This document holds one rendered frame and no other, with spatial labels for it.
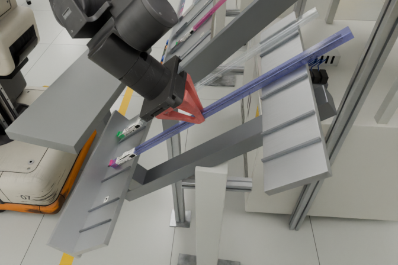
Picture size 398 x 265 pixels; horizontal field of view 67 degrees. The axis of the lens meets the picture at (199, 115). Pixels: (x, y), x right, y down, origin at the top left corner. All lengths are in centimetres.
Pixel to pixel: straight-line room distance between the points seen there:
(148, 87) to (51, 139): 60
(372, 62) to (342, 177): 53
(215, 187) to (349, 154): 62
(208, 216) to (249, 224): 74
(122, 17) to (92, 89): 74
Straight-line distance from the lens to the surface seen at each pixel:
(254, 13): 73
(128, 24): 39
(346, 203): 138
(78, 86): 115
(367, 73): 83
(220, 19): 189
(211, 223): 72
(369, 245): 154
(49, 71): 242
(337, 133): 96
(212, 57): 78
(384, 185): 132
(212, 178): 57
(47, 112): 108
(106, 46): 41
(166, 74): 44
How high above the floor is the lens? 126
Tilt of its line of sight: 44 degrees down
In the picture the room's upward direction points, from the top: straight up
